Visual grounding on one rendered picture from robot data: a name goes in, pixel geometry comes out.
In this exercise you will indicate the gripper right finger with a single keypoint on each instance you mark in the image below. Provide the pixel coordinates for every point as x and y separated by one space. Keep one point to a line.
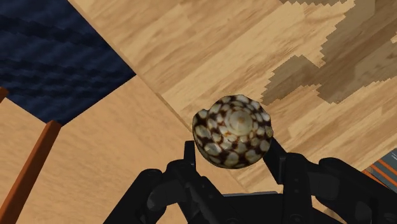
297 180

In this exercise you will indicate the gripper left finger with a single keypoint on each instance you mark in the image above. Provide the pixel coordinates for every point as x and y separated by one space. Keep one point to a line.
183 186

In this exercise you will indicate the brown white spotted seashell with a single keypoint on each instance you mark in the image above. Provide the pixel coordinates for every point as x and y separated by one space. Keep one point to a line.
235 130

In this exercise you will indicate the grey orange striped rug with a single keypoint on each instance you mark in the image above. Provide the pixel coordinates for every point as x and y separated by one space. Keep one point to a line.
384 169

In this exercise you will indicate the brown wooden bar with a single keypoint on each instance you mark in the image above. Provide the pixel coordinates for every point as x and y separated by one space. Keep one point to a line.
29 173
2 93

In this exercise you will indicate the dark blue patterned robot stand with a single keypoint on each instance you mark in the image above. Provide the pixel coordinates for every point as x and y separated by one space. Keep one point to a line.
52 59

